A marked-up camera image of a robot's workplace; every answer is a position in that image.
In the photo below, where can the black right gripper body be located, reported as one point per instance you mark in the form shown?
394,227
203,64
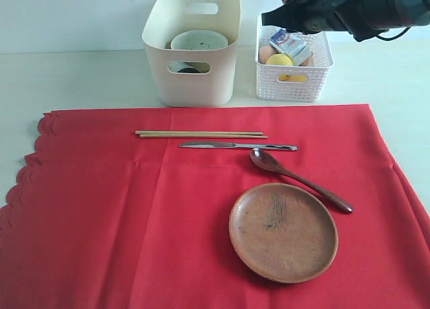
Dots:
305,16

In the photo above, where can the blue white milk carton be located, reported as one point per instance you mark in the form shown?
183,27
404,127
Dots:
290,45

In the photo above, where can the yellow lemon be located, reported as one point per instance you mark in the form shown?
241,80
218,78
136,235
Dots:
279,59

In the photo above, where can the brown egg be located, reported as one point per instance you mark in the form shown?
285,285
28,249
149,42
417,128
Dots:
265,52

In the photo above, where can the yellow cheese wedge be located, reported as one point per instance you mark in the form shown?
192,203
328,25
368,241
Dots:
292,78

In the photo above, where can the white ceramic bowl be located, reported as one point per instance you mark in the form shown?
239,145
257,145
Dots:
199,40

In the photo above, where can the stainless steel cup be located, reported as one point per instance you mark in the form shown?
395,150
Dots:
181,67

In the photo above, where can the dark wooden spoon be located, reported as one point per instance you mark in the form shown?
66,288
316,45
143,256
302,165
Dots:
267,162

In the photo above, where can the metal table knife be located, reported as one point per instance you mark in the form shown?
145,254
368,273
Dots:
216,144

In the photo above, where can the brown wooden plate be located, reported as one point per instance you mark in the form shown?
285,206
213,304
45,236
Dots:
283,233

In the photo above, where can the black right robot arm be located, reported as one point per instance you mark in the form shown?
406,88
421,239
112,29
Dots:
363,19

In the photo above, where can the white perforated plastic basket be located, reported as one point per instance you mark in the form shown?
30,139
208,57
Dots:
316,71

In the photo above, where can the cream plastic bin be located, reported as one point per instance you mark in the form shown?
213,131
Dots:
213,86

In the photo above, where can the red tablecloth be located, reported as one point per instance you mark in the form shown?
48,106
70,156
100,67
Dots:
100,218

